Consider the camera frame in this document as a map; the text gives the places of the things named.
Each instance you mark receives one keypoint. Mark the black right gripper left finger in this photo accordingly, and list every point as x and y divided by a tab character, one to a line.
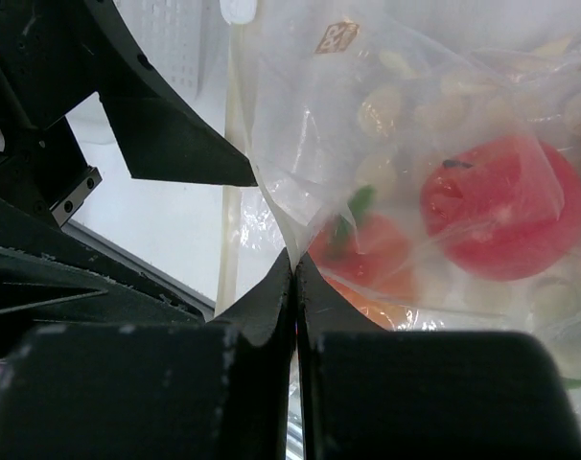
137	391

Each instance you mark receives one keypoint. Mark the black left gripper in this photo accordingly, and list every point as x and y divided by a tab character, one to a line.
53	55

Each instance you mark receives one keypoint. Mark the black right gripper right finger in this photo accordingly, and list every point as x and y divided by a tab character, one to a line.
369	393

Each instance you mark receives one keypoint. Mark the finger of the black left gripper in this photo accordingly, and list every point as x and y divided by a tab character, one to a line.
47	276

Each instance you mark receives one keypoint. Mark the orange toy peach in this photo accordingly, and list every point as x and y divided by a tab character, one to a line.
371	271

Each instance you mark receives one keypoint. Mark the red toy apple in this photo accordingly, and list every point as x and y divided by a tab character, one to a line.
504	210

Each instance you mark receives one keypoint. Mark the clear zip top bag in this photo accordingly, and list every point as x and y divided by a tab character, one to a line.
316	88

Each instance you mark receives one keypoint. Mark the white perforated plastic basket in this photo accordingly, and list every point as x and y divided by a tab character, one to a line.
173	35

